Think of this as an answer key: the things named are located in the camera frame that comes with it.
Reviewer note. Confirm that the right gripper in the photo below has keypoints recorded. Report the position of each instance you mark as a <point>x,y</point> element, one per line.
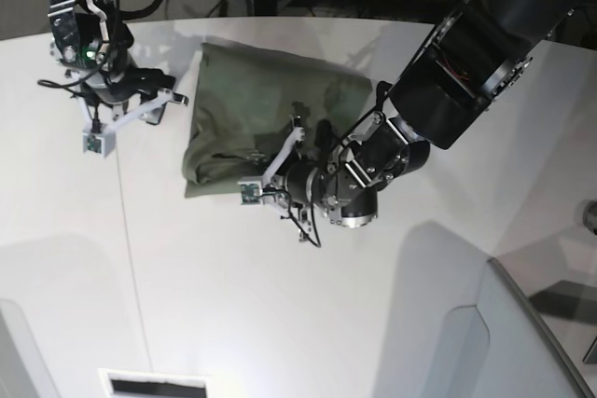
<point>92,40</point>

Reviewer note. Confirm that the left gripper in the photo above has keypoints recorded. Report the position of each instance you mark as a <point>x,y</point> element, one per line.
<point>344,179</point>

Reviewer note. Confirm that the green t-shirt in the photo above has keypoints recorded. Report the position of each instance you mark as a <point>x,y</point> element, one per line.
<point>245,100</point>

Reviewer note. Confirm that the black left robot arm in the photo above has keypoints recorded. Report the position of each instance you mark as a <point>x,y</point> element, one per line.
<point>479,50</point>

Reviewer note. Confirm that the white label with black bar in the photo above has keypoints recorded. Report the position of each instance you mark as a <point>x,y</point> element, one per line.
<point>124,383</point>

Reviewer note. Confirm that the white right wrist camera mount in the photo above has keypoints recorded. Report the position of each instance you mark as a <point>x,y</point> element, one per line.
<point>121,123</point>

